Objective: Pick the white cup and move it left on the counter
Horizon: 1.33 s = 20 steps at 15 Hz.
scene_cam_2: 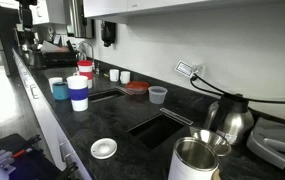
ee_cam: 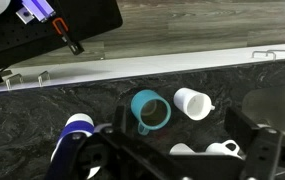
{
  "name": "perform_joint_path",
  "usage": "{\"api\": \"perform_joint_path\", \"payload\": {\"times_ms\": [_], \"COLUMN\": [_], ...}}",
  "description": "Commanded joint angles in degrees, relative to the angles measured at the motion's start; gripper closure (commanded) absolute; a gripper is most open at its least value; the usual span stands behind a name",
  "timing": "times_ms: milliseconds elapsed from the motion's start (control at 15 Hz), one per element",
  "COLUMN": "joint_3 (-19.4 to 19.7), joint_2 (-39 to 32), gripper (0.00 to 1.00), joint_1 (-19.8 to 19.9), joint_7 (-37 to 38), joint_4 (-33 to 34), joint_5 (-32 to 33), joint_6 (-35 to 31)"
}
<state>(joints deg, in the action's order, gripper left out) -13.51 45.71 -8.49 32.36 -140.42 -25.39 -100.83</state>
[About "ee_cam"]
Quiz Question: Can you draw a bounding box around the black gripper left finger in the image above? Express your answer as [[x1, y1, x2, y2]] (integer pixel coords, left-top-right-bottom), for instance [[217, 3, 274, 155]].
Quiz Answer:
[[87, 105, 196, 180]]

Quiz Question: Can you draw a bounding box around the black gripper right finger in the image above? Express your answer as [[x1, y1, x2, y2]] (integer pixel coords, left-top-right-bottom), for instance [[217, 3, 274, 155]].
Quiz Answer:
[[224, 107, 285, 180]]

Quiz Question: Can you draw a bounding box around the white mug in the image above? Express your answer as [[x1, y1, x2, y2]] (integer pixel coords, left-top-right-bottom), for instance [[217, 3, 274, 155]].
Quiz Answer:
[[206, 140, 240, 158], [173, 88, 215, 121]]

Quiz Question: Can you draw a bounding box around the white tumbler blue band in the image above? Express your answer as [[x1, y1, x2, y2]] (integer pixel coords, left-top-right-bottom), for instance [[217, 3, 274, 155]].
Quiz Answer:
[[50, 113, 102, 180]]

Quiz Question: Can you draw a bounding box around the teal mug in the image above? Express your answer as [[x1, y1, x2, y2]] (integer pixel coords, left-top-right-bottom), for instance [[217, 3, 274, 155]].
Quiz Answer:
[[130, 90, 171, 135]]

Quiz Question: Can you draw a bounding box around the black perforated robot cart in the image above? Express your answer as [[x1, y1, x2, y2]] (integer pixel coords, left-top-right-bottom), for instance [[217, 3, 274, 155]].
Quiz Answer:
[[0, 0, 123, 83]]

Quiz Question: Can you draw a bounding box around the silver cabinet handle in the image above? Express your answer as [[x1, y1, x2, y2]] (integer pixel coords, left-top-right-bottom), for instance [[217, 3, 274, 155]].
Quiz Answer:
[[5, 74, 23, 91], [267, 49, 285, 60], [38, 71, 50, 87]]

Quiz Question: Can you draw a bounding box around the orange handled clamp tool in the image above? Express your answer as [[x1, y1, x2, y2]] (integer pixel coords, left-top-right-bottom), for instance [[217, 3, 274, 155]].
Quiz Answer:
[[52, 17, 84, 55]]

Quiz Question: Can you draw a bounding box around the purple aluminium rail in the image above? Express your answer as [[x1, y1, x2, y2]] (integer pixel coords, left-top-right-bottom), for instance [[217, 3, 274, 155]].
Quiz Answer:
[[16, 0, 56, 24]]

